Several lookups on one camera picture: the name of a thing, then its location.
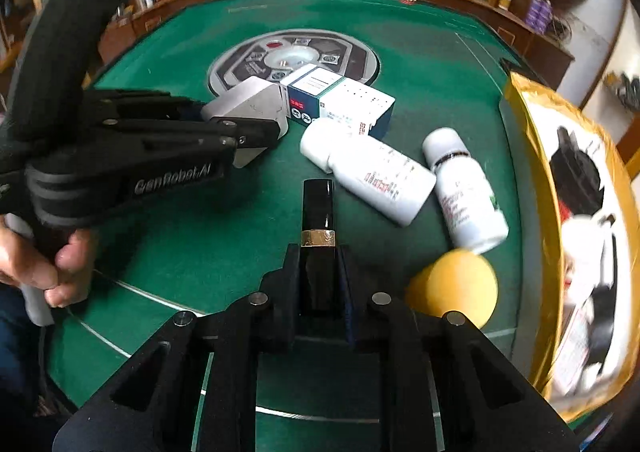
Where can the blue and white medicine box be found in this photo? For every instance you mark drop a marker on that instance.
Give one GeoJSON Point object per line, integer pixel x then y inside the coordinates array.
{"type": "Point", "coordinates": [305, 102]}

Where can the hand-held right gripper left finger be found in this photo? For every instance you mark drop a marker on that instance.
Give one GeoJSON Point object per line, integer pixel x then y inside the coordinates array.
{"type": "Point", "coordinates": [292, 282]}

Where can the yellow ball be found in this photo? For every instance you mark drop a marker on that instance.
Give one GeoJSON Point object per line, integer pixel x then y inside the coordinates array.
{"type": "Point", "coordinates": [455, 287]}

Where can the mahjong table control panel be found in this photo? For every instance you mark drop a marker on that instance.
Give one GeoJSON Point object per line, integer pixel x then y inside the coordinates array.
{"type": "Point", "coordinates": [240, 62]}

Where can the dark wooden cabinet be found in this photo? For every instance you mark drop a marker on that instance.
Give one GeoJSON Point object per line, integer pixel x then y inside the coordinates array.
{"type": "Point", "coordinates": [545, 52]}

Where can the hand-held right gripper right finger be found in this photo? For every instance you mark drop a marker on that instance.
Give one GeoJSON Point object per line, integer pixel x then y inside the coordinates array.
{"type": "Point", "coordinates": [345, 292]}

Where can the black tape roll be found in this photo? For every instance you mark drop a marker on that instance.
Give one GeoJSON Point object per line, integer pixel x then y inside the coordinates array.
{"type": "Point", "coordinates": [575, 172]}

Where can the white medicine bottle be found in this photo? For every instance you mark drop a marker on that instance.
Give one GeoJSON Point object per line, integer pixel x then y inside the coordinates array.
{"type": "Point", "coordinates": [370, 172]}

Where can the person's left hand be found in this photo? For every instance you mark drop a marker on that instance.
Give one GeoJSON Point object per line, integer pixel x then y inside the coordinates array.
{"type": "Point", "coordinates": [75, 262]}

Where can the white plastic box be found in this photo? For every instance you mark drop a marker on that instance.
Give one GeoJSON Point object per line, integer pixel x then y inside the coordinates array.
{"type": "Point", "coordinates": [250, 100]}

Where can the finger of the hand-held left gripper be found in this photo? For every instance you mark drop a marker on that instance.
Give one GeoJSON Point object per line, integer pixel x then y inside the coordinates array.
{"type": "Point", "coordinates": [145, 105]}
{"type": "Point", "coordinates": [250, 132]}

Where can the person's dark blue pants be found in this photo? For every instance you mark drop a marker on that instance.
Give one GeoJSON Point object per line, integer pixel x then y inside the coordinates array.
{"type": "Point", "coordinates": [20, 357]}

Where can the purple bottle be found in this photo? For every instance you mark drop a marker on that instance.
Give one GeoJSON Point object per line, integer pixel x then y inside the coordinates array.
{"type": "Point", "coordinates": [533, 11]}
{"type": "Point", "coordinates": [545, 10]}

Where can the gold-lined white box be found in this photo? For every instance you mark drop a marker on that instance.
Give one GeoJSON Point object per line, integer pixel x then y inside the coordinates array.
{"type": "Point", "coordinates": [530, 132]}

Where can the green mahjong table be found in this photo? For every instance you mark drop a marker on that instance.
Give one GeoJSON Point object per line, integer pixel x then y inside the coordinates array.
{"type": "Point", "coordinates": [200, 232]}

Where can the black bottle with gold band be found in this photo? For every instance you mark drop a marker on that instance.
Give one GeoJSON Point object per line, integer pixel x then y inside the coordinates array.
{"type": "Point", "coordinates": [317, 212]}

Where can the white and teal medicine box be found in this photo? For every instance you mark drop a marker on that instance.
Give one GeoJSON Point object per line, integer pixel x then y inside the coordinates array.
{"type": "Point", "coordinates": [362, 100]}

